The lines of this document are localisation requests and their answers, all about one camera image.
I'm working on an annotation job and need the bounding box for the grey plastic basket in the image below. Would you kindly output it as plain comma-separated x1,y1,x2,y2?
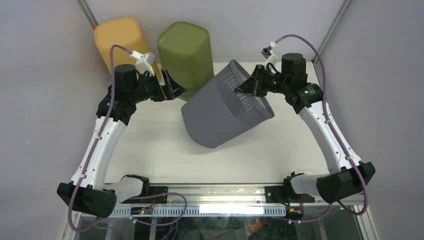
181,59,275,149

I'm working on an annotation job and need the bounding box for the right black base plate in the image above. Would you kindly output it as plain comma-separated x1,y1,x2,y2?
264,172,315,207

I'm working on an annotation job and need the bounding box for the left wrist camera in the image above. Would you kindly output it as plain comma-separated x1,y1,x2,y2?
129,50,156,76

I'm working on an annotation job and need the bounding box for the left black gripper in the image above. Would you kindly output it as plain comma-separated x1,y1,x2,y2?
130,68,187,104

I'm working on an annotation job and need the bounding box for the right aluminium corner post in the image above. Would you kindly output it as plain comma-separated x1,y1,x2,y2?
317,0,352,55

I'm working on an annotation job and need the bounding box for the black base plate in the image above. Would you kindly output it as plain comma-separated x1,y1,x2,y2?
264,172,315,207
119,185,169,205

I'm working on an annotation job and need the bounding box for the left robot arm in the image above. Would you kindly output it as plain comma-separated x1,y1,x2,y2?
57,64,187,219

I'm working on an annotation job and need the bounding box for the aluminium front rail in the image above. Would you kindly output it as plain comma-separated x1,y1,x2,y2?
67,183,369,208

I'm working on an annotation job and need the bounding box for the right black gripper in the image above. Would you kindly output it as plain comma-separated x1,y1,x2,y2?
234,65,290,98

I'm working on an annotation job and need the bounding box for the white slotted cable duct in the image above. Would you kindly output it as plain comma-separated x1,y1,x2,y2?
109,203,286,218

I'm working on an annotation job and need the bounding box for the left aluminium corner post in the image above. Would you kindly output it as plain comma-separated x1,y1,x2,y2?
76,0,99,30

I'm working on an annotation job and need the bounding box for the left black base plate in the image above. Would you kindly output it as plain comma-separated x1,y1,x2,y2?
119,185,169,205

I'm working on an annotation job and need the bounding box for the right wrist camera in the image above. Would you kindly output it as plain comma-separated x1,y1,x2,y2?
261,41,279,67

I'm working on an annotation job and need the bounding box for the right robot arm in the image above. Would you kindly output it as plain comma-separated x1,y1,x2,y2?
234,53,376,204

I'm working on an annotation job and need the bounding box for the aluminium corner post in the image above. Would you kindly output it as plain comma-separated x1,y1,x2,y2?
317,0,352,55
76,0,99,30

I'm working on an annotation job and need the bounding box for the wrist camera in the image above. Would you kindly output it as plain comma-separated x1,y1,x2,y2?
261,41,279,67
129,50,156,76

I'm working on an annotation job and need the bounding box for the green plastic basket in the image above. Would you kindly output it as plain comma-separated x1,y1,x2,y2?
156,21,215,102

